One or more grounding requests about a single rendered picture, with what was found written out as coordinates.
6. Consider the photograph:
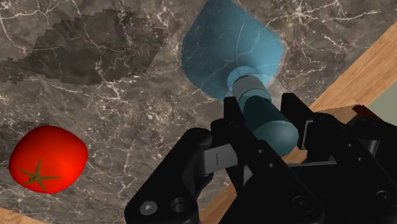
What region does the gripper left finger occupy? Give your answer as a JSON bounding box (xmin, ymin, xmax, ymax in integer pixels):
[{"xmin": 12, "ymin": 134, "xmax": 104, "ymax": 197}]
[{"xmin": 124, "ymin": 95, "xmax": 325, "ymax": 224}]

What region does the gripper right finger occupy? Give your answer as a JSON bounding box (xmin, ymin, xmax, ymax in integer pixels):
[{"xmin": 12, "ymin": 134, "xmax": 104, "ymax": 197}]
[{"xmin": 280, "ymin": 92, "xmax": 397, "ymax": 224}]

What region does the blue spatula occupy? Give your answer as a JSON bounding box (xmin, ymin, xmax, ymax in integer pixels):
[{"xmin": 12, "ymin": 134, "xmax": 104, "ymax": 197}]
[{"xmin": 181, "ymin": 0, "xmax": 300, "ymax": 158}]

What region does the red tomato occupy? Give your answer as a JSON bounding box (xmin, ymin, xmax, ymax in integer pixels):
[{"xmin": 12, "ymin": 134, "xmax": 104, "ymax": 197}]
[{"xmin": 8, "ymin": 125, "xmax": 89, "ymax": 195}]

